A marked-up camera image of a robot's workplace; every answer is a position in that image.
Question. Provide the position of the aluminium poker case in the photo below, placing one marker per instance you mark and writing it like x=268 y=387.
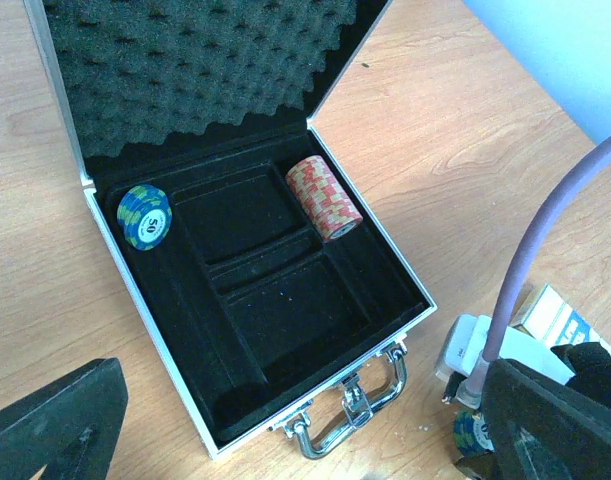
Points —
x=260 y=324

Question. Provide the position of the red poker chip stack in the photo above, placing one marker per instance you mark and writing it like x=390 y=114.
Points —
x=323 y=198

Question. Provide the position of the blue poker chip stack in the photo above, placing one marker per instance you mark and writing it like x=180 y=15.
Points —
x=145 y=216
x=471 y=434

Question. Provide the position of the blue playing card box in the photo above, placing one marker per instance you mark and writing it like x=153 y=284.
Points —
x=550 y=320

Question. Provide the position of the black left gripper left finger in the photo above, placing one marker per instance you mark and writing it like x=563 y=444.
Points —
x=67 y=429

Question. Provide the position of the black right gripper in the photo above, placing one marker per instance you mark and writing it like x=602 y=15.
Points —
x=591 y=365

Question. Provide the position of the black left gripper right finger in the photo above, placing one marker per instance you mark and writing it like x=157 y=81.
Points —
x=541 y=429

